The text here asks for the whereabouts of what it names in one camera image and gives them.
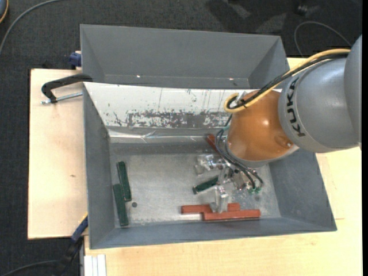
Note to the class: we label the pale wood board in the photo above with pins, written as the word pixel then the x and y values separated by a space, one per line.
pixel 54 154

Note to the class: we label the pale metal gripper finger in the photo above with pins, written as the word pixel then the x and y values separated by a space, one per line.
pixel 221 200
pixel 211 163

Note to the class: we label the grey metal bin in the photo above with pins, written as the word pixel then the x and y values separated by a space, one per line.
pixel 161 183

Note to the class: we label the red-brown flat block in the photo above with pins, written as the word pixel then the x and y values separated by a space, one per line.
pixel 244 214
pixel 193 209
pixel 211 141

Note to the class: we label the dark green flat block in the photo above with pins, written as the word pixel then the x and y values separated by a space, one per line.
pixel 120 208
pixel 205 185
pixel 124 181

